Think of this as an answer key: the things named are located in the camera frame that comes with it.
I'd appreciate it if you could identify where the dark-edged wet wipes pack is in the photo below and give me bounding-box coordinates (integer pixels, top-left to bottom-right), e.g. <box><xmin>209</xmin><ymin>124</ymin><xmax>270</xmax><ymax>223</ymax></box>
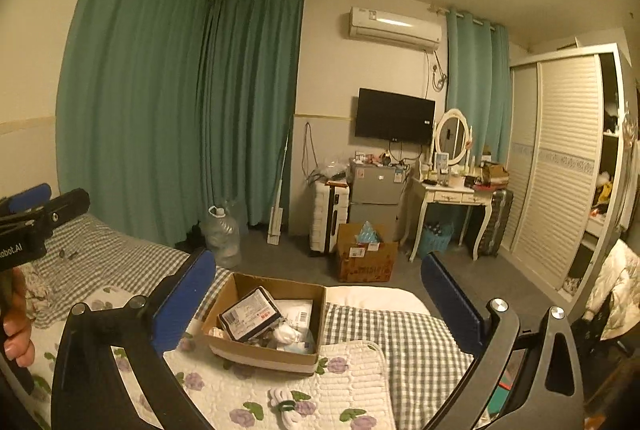
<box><xmin>218</xmin><ymin>286</ymin><xmax>282</xmax><ymax>342</ymax></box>

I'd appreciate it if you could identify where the white sock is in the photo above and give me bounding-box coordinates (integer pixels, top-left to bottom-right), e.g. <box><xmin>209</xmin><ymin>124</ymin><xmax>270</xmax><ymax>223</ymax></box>
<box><xmin>273</xmin><ymin>322</ymin><xmax>304</xmax><ymax>346</ymax></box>

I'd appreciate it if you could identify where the white tissue pack with barcode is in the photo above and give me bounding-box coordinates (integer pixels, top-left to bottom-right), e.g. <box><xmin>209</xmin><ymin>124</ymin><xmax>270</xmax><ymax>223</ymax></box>
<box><xmin>276</xmin><ymin>299</ymin><xmax>314</xmax><ymax>346</ymax></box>

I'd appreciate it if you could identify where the white cloth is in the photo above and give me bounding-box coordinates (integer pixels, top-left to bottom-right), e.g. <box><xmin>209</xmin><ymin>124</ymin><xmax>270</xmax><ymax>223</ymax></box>
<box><xmin>208</xmin><ymin>327</ymin><xmax>229</xmax><ymax>340</ymax></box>

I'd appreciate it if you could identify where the person's left hand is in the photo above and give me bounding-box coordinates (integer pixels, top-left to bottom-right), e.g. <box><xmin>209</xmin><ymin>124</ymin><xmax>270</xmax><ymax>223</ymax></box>
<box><xmin>2</xmin><ymin>268</ymin><xmax>35</xmax><ymax>368</ymax></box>

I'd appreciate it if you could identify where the clothes pile on chair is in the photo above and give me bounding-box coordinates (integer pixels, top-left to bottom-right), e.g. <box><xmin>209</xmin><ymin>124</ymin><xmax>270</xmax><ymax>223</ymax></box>
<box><xmin>572</xmin><ymin>239</ymin><xmax>639</xmax><ymax>361</ymax></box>

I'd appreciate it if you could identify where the large teal curtain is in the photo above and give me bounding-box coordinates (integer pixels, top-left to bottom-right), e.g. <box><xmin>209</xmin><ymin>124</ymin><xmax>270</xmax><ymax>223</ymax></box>
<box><xmin>55</xmin><ymin>0</ymin><xmax>304</xmax><ymax>244</ymax></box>

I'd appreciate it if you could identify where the clear water jug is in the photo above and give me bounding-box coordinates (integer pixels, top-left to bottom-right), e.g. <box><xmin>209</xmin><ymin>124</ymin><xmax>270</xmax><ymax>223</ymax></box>
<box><xmin>202</xmin><ymin>205</ymin><xmax>241</xmax><ymax>269</ymax></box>

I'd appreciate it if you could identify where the blue laundry basket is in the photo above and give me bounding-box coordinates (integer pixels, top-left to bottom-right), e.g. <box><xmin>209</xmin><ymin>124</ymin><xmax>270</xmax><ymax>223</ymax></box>
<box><xmin>418</xmin><ymin>223</ymin><xmax>454</xmax><ymax>258</ymax></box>

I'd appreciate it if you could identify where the open cardboard box on bed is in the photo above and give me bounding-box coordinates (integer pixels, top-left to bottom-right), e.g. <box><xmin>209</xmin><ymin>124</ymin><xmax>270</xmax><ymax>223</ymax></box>
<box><xmin>202</xmin><ymin>272</ymin><xmax>326</xmax><ymax>376</ymax></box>

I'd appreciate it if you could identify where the floral quilted mattress pad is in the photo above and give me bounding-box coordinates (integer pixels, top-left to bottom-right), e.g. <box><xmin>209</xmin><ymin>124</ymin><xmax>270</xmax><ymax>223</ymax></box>
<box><xmin>16</xmin><ymin>286</ymin><xmax>396</xmax><ymax>429</ymax></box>

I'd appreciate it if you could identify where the dark plaid suitcase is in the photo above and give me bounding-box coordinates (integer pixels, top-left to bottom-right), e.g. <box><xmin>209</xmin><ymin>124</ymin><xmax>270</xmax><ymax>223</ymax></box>
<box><xmin>478</xmin><ymin>189</ymin><xmax>513</xmax><ymax>256</ymax></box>

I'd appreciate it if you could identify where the white dressing table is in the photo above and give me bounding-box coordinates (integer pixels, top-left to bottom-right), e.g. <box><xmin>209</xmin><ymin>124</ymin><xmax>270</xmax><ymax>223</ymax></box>
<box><xmin>401</xmin><ymin>178</ymin><xmax>492</xmax><ymax>262</ymax></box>

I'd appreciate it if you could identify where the brown floor cardboard box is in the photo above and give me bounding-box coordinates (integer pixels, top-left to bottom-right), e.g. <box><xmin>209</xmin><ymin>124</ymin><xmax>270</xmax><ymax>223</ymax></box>
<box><xmin>335</xmin><ymin>223</ymin><xmax>398</xmax><ymax>283</ymax></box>

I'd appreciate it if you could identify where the white flat mop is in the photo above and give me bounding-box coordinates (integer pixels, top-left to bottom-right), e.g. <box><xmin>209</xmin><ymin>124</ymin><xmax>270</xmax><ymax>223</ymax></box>
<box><xmin>267</xmin><ymin>133</ymin><xmax>291</xmax><ymax>246</ymax></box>

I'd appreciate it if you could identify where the white louvred wardrobe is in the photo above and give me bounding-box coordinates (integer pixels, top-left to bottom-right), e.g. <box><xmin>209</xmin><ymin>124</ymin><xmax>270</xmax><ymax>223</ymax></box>
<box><xmin>501</xmin><ymin>42</ymin><xmax>638</xmax><ymax>320</ymax></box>

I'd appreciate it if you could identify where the grey mini fridge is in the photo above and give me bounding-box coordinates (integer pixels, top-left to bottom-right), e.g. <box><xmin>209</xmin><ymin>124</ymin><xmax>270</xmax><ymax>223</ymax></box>
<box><xmin>348</xmin><ymin>161</ymin><xmax>405</xmax><ymax>241</ymax></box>

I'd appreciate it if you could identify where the oval vanity mirror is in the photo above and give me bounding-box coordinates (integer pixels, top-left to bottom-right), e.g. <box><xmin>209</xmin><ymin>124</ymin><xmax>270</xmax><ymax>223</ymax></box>
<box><xmin>434</xmin><ymin>109</ymin><xmax>472</xmax><ymax>166</ymax></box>

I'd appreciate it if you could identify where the white suitcase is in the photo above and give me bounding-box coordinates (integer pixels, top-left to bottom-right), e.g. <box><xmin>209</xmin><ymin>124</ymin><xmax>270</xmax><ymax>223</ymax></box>
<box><xmin>309</xmin><ymin>180</ymin><xmax>349</xmax><ymax>255</ymax></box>

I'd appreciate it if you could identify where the teal window curtain right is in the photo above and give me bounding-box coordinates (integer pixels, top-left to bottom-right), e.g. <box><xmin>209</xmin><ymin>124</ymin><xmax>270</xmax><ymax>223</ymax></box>
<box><xmin>446</xmin><ymin>10</ymin><xmax>512</xmax><ymax>164</ymax></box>

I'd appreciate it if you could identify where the white air conditioner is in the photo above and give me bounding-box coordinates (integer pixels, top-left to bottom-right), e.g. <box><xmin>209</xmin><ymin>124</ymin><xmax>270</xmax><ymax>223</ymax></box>
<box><xmin>349</xmin><ymin>7</ymin><xmax>442</xmax><ymax>52</ymax></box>

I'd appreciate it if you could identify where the black wall television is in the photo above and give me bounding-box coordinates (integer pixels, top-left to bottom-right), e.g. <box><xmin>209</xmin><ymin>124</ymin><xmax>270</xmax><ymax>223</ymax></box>
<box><xmin>355</xmin><ymin>88</ymin><xmax>435</xmax><ymax>145</ymax></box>

